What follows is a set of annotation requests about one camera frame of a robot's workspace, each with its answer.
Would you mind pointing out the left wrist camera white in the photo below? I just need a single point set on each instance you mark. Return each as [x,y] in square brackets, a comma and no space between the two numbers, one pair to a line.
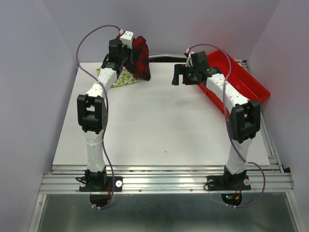
[127,39]

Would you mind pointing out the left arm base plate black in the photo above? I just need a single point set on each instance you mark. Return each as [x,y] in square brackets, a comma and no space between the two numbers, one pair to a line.
[100,188]

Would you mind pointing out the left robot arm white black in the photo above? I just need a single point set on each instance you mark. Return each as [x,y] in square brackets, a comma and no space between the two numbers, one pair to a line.
[92,115]

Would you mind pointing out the red plastic tray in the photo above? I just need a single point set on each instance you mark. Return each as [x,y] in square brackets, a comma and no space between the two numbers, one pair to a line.
[239,78]

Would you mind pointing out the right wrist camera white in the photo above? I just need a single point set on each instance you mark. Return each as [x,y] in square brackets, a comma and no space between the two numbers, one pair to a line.
[188,55]

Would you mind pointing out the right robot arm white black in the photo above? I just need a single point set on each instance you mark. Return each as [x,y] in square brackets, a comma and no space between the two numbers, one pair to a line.
[242,117]

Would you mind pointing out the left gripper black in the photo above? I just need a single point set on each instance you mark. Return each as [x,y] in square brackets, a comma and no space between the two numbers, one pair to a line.
[129,51]

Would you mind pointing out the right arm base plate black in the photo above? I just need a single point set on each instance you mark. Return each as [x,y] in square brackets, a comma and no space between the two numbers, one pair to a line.
[223,183]

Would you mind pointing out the aluminium frame rails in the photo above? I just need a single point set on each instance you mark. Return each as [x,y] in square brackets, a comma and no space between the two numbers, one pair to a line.
[164,141]

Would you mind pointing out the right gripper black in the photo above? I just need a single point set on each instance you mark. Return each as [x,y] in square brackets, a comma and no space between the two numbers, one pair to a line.
[180,68]

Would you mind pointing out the lemon print skirt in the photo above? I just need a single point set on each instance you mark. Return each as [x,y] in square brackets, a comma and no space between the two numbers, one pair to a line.
[124,79]

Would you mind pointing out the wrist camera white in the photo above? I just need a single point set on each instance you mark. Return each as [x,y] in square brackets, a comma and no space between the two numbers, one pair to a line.
[188,55]
[127,39]

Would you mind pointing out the red black plaid skirt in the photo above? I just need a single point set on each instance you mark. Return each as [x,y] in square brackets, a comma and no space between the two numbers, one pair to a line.
[139,65]

